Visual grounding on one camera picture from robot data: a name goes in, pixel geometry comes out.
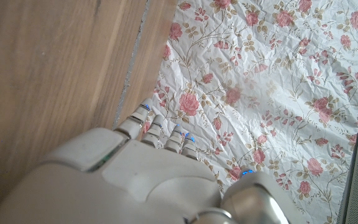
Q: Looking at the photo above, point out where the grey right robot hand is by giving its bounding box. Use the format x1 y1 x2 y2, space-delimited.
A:
0 98 310 224

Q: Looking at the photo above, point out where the floral backdrop cloth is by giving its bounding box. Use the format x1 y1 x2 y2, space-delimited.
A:
152 0 358 224

